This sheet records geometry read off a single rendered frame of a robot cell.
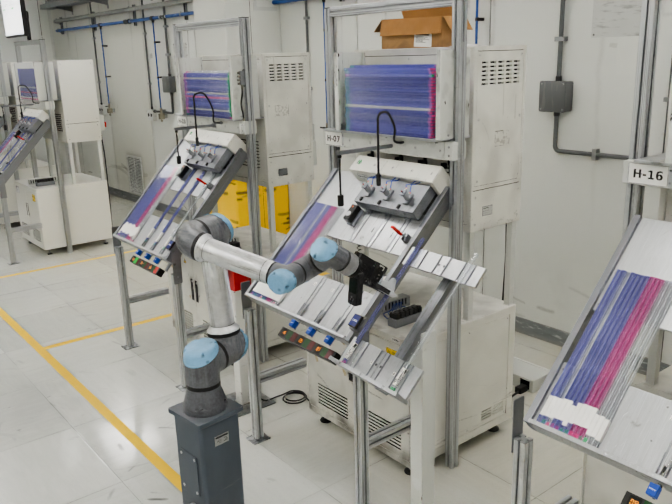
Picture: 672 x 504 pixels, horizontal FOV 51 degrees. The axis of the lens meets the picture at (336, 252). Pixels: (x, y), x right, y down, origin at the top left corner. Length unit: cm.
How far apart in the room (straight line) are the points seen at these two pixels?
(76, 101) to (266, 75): 326
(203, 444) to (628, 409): 133
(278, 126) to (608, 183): 180
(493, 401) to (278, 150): 177
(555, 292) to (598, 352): 229
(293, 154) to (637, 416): 260
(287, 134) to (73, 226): 342
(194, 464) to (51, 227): 464
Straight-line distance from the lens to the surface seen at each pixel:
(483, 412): 326
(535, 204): 431
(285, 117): 397
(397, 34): 328
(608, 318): 212
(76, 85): 688
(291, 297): 287
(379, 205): 279
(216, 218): 240
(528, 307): 449
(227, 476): 259
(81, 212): 698
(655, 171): 222
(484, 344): 312
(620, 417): 199
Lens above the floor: 170
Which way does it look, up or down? 16 degrees down
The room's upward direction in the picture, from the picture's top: 2 degrees counter-clockwise
